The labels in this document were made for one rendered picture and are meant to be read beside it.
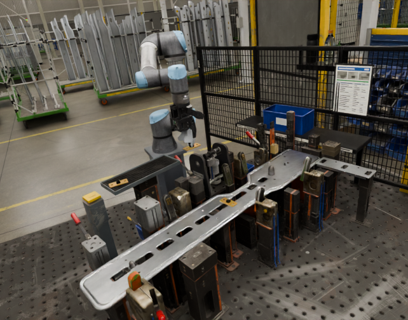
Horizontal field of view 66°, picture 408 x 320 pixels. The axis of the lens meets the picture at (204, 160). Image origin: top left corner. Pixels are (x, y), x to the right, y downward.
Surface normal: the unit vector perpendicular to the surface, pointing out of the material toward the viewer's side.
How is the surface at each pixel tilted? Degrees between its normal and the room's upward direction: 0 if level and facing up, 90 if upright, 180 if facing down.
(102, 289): 0
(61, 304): 0
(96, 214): 90
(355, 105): 90
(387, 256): 0
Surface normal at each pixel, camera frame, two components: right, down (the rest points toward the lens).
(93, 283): -0.11, -0.90
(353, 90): -0.72, 0.37
